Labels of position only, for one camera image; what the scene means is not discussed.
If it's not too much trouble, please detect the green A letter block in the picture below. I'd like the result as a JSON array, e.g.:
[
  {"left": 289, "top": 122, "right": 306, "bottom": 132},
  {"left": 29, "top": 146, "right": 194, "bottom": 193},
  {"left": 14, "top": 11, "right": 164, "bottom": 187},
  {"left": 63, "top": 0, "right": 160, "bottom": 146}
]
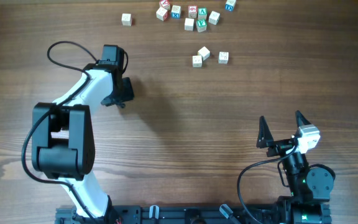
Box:
[{"left": 198, "top": 7, "right": 208, "bottom": 20}]

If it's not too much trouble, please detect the green F letter block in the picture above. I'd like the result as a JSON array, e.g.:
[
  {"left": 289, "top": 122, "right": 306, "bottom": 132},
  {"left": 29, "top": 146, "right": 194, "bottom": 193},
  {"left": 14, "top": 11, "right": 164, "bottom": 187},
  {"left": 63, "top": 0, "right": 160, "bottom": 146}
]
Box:
[{"left": 196, "top": 19, "right": 207, "bottom": 32}]

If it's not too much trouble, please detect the blue X letter block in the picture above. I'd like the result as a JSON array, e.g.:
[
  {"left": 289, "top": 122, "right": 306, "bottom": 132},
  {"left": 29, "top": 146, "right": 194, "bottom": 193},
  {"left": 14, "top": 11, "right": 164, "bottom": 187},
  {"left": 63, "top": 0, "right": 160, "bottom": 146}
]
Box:
[{"left": 171, "top": 5, "right": 181, "bottom": 19}]

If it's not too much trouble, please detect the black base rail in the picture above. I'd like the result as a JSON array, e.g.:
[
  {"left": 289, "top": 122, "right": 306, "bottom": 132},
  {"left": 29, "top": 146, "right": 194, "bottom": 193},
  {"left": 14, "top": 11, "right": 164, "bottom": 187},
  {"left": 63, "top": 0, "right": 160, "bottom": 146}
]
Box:
[{"left": 55, "top": 203, "right": 333, "bottom": 224}]

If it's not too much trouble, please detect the red letter block top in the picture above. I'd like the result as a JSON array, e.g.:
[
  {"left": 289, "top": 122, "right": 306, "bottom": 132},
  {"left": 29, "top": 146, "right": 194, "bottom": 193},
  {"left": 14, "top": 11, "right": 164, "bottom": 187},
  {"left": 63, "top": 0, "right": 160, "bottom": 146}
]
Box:
[{"left": 158, "top": 0, "right": 170, "bottom": 11}]

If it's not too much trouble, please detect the camera cable black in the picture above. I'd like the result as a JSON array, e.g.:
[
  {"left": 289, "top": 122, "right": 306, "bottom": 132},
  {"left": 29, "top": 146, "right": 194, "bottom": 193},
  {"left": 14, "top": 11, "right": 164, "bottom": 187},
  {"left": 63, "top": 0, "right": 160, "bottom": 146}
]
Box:
[
  {"left": 236, "top": 146, "right": 297, "bottom": 224},
  {"left": 21, "top": 40, "right": 117, "bottom": 224}
]

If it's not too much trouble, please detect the blue D letter block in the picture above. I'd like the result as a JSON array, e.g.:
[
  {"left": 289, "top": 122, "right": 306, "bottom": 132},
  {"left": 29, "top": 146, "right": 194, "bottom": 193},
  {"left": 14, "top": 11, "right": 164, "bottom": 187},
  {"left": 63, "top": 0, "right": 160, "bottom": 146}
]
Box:
[{"left": 225, "top": 0, "right": 236, "bottom": 12}]

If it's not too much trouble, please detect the plain wooden block centre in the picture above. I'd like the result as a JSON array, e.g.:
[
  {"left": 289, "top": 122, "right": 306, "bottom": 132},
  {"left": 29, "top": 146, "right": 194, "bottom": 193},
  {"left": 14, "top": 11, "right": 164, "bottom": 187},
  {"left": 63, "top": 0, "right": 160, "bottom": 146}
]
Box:
[{"left": 184, "top": 18, "right": 195, "bottom": 31}]

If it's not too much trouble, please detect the plain wooden block far left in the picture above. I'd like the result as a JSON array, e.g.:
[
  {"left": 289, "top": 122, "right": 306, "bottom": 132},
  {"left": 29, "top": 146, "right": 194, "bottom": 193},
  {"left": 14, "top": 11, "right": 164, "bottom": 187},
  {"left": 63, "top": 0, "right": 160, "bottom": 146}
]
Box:
[{"left": 121, "top": 13, "right": 132, "bottom": 26}]

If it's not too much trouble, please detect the plain wooden block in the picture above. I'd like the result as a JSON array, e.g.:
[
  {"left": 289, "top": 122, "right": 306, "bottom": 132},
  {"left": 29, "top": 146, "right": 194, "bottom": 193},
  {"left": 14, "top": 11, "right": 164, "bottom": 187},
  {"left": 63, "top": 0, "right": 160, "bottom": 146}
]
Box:
[
  {"left": 184, "top": 18, "right": 195, "bottom": 31},
  {"left": 121, "top": 13, "right": 132, "bottom": 26}
]

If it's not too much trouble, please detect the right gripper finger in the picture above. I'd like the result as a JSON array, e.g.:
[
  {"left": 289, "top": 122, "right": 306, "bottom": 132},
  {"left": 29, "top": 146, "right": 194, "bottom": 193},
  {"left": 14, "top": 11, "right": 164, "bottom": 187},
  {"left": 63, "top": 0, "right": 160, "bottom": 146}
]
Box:
[
  {"left": 256, "top": 116, "right": 274, "bottom": 148},
  {"left": 295, "top": 110, "right": 311, "bottom": 137}
]

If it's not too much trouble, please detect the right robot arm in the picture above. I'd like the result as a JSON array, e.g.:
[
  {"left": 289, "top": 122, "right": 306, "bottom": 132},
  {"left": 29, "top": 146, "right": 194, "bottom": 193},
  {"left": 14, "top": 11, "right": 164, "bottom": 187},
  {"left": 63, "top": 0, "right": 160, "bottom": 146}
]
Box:
[{"left": 256, "top": 111, "right": 336, "bottom": 224}]

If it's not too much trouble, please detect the wooden block red side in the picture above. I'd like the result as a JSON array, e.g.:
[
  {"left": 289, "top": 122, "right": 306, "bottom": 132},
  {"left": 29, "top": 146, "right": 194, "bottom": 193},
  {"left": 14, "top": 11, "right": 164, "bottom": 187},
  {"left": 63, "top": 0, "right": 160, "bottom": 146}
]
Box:
[{"left": 156, "top": 7, "right": 168, "bottom": 21}]

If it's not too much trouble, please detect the right camera cable black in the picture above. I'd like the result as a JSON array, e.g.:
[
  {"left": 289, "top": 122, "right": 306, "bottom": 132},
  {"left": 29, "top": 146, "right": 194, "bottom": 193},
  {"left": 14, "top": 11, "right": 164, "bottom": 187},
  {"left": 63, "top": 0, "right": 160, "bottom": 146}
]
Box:
[{"left": 236, "top": 146, "right": 297, "bottom": 224}]

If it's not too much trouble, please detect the left camera cable black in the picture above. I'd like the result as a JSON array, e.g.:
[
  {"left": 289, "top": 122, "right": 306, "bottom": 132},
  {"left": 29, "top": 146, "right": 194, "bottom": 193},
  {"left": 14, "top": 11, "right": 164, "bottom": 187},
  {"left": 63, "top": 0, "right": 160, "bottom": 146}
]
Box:
[{"left": 21, "top": 40, "right": 117, "bottom": 224}]

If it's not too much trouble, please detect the red number nine block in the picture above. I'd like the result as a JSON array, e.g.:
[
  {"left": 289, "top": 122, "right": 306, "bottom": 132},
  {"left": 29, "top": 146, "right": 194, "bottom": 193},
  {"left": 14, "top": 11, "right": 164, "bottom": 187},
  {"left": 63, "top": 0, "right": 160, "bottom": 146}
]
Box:
[{"left": 188, "top": 5, "right": 198, "bottom": 19}]

